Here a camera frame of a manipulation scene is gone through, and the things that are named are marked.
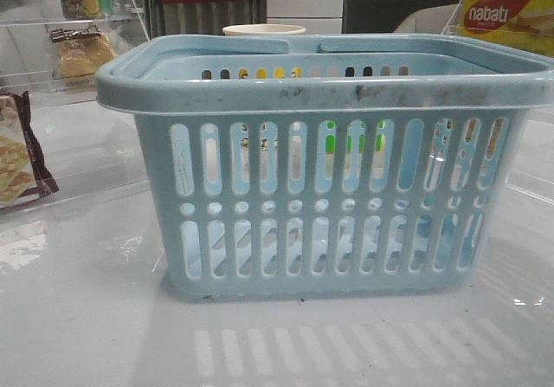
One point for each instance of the bagged yellow bread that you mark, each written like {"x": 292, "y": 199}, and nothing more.
{"x": 81, "y": 51}

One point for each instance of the light blue plastic basket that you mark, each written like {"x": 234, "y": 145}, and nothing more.
{"x": 249, "y": 203}

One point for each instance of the green red puzzle cube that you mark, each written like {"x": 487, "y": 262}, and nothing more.
{"x": 379, "y": 146}

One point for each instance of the yellow paper cup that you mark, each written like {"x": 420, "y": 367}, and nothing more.
{"x": 263, "y": 29}

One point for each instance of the white cabinet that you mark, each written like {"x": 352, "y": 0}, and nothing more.
{"x": 316, "y": 16}

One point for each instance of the corn print snack box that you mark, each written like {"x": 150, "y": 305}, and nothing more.
{"x": 469, "y": 137}

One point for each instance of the clear acrylic left display shelf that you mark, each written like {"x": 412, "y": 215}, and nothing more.
{"x": 29, "y": 59}

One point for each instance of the brown cracker snack bag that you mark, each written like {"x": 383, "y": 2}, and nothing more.
{"x": 25, "y": 177}

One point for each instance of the yellow nabati wafer box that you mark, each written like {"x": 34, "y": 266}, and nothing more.
{"x": 481, "y": 17}

